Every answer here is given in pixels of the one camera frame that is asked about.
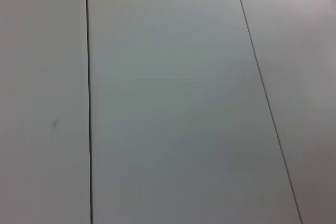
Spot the white partition panel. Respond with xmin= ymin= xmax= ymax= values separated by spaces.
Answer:
xmin=0 ymin=0 xmax=93 ymax=224
xmin=86 ymin=0 xmax=302 ymax=224
xmin=233 ymin=0 xmax=336 ymax=224

